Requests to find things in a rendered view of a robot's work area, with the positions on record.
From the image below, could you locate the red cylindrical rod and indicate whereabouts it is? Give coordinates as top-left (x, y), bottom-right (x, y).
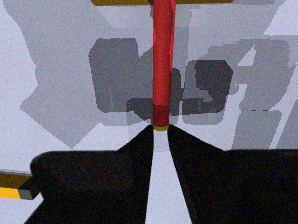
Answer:
top-left (153, 0), bottom-right (176, 131)

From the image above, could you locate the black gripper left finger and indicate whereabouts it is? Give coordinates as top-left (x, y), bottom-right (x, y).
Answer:
top-left (30, 125), bottom-right (154, 224)

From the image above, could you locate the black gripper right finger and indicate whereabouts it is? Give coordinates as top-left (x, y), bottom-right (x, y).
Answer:
top-left (167, 124), bottom-right (298, 224)

